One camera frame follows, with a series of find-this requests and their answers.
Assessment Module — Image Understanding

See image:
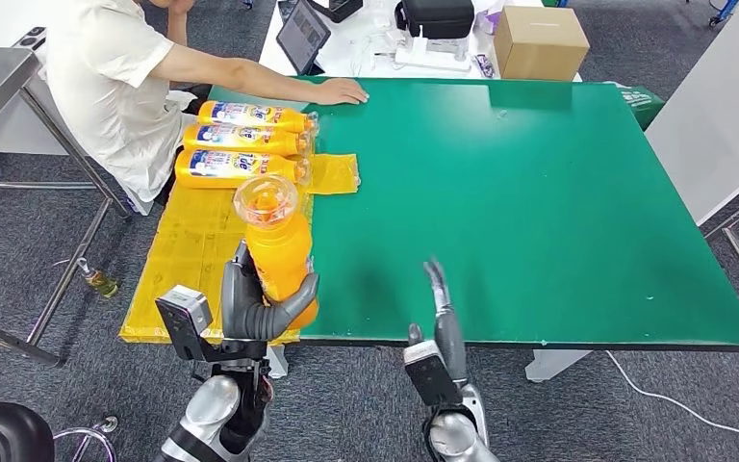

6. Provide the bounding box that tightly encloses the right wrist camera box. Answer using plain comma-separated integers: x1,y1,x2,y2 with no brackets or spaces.
402,339,465,409

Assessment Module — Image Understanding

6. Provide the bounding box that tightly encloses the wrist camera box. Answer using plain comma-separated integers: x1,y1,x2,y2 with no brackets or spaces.
402,339,465,409
155,285,217,364

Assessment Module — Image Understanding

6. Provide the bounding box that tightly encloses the brown cardboard box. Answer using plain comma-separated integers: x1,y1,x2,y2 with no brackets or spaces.
494,6,591,83

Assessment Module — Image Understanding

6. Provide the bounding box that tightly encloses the chrome ring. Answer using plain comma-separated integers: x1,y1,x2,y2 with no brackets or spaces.
54,416,119,462

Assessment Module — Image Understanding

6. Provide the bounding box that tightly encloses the person's right hand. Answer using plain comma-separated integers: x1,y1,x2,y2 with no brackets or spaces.
314,77,370,107

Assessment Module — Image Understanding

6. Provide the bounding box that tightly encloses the black ribbed round stool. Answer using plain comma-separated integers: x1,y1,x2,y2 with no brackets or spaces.
0,401,56,462

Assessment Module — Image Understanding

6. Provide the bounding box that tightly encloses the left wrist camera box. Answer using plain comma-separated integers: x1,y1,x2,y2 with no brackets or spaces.
155,285,217,364

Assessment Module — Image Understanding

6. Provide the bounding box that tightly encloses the green bag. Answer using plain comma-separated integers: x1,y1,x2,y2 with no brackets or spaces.
606,81,667,133

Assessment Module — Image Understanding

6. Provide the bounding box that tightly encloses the black device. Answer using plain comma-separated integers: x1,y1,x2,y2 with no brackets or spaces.
308,0,365,25

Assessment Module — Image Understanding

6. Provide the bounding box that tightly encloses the yellow taped cardboard mat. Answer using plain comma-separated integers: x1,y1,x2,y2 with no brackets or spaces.
119,152,361,346

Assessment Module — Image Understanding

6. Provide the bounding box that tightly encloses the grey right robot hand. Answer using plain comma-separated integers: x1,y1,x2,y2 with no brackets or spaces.
407,258,470,390

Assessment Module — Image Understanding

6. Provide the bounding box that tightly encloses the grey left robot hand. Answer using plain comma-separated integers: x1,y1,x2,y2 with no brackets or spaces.
219,239,321,344

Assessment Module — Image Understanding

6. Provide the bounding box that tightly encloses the white table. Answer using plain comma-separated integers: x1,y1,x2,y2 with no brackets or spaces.
257,0,582,84

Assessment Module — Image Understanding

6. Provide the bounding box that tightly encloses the black tablet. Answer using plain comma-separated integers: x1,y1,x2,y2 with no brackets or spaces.
275,0,333,78

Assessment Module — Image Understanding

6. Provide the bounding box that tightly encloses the purple tissue pack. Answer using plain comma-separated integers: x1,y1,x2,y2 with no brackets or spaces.
474,7,504,37

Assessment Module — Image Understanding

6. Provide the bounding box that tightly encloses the black carrying case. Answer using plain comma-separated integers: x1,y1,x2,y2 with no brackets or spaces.
394,0,476,41

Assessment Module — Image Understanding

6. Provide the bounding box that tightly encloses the small glass bottle yellow liquid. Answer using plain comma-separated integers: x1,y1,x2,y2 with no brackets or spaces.
76,258,119,299

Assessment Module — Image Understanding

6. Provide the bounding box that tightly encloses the white power strip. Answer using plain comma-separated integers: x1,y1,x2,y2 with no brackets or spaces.
395,26,472,74

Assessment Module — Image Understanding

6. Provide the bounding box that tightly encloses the white floor cable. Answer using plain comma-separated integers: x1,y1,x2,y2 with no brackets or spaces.
605,351,739,455

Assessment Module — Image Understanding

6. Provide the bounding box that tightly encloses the white table leg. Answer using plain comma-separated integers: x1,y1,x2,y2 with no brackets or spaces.
525,350,594,384
264,344,290,380

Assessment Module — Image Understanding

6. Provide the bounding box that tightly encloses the person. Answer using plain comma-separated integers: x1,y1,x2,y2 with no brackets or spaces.
45,0,370,205

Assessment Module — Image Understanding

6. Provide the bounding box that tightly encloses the green table mat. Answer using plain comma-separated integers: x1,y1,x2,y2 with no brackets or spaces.
206,76,739,353

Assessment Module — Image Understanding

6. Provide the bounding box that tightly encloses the blue wheeled frame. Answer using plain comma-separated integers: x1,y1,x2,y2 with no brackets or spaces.
684,0,739,30

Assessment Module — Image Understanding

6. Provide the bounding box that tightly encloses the orange detergent bottle clear cap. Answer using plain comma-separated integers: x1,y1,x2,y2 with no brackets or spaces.
197,100,319,134
174,148,311,190
233,175,319,331
182,123,314,158

